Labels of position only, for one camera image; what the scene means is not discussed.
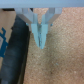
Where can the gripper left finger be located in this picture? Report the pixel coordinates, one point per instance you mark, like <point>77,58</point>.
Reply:
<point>36,29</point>

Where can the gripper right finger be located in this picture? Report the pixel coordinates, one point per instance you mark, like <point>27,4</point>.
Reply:
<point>45,29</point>

